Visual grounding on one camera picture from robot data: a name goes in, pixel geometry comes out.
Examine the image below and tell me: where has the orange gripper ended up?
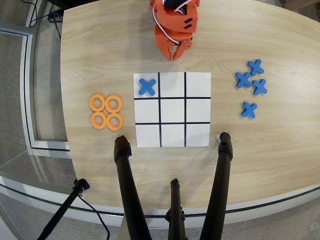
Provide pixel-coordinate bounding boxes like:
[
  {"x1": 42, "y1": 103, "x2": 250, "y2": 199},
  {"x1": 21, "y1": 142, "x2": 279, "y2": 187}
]
[{"x1": 154, "y1": 24, "x2": 195, "y2": 62}]

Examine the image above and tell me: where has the orange ring piece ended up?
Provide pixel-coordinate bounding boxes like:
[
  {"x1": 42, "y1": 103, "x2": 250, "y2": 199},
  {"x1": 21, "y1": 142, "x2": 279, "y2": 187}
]
[
  {"x1": 104, "y1": 94, "x2": 124, "y2": 114},
  {"x1": 90, "y1": 111, "x2": 108, "y2": 130},
  {"x1": 89, "y1": 93, "x2": 106, "y2": 113},
  {"x1": 106, "y1": 113, "x2": 125, "y2": 132}
]

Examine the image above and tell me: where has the brown cardboard box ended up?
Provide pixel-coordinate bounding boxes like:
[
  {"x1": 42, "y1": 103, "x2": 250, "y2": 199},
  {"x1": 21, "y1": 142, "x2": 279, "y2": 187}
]
[{"x1": 277, "y1": 0, "x2": 320, "y2": 11}]

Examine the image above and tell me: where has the blue cross piece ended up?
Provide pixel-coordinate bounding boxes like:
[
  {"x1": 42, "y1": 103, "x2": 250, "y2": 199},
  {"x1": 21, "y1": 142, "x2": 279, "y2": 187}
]
[
  {"x1": 137, "y1": 77, "x2": 158, "y2": 97},
  {"x1": 234, "y1": 71, "x2": 253, "y2": 89},
  {"x1": 240, "y1": 101, "x2": 259, "y2": 120},
  {"x1": 247, "y1": 58, "x2": 265, "y2": 77},
  {"x1": 251, "y1": 78, "x2": 269, "y2": 96}
]

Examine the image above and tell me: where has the white tic-tac-toe grid sheet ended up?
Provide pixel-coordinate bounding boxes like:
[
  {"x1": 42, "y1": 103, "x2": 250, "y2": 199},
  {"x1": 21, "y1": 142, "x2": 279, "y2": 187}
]
[{"x1": 132, "y1": 71, "x2": 212, "y2": 149}]

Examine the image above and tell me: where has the thick black tripod leg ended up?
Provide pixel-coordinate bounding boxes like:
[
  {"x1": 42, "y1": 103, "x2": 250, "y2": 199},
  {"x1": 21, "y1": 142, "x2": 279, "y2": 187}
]
[
  {"x1": 198, "y1": 131, "x2": 234, "y2": 240},
  {"x1": 113, "y1": 135, "x2": 153, "y2": 240}
]

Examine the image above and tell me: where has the grey framed glass panel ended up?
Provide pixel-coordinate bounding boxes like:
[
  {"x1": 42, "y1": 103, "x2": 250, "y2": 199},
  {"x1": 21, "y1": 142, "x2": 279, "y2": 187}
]
[{"x1": 0, "y1": 27, "x2": 71, "y2": 152}]

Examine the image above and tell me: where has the slim black stand pole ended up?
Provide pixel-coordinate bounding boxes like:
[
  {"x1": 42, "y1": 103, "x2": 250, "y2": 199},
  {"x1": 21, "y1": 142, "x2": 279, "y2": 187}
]
[{"x1": 36, "y1": 178, "x2": 91, "y2": 240}]

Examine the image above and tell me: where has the black cable bundle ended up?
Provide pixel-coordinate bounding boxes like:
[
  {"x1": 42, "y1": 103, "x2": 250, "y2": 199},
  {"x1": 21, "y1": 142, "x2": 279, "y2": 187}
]
[{"x1": 27, "y1": 0, "x2": 63, "y2": 40}]

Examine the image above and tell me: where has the black floor cable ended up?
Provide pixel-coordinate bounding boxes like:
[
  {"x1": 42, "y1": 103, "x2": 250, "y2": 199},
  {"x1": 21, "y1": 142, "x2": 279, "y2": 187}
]
[{"x1": 76, "y1": 193, "x2": 111, "y2": 240}]

